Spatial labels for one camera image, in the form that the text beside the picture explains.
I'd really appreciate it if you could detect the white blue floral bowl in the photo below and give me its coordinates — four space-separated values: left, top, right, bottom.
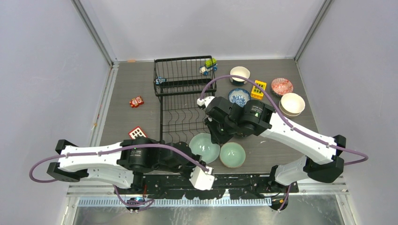
228 88 251 107

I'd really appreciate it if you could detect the light blue dotted bowl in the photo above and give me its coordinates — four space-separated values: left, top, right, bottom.
189 133 221 164

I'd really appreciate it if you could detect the pale green ceramic bowl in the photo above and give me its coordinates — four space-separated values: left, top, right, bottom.
219 142 246 168

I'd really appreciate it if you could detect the teal bowl white inside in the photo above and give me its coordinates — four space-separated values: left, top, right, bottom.
230 66 251 86

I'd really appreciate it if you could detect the black wire dish rack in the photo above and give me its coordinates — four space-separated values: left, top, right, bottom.
153 55 215 143

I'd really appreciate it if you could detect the red white patterned bowl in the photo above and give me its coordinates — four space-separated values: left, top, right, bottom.
271 78 294 97

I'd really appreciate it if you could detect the beige bowl with brown markings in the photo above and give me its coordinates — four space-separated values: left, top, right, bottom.
279 105 300 118

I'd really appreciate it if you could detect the beige bowl with flower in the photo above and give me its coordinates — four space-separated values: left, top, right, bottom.
279 93 306 116

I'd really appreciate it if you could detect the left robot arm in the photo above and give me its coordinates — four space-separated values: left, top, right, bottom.
47 137 215 194

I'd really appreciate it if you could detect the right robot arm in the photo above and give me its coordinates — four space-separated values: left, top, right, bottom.
197 96 346 192

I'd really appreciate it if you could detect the yellow window toy block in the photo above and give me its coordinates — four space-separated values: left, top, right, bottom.
251 80 267 100

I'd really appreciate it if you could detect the red white window block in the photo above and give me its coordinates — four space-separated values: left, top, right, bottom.
128 126 147 139

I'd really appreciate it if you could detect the green blue toy car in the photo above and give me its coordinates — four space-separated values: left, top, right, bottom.
199 58 218 75

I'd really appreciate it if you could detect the small red flower toy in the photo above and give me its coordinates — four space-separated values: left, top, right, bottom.
129 96 144 108

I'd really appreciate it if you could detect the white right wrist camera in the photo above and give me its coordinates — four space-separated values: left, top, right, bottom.
197 96 215 110

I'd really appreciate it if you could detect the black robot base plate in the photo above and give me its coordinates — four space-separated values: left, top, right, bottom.
118 173 287 200

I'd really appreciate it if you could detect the perforated metal rail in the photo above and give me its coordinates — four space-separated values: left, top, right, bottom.
77 196 272 207

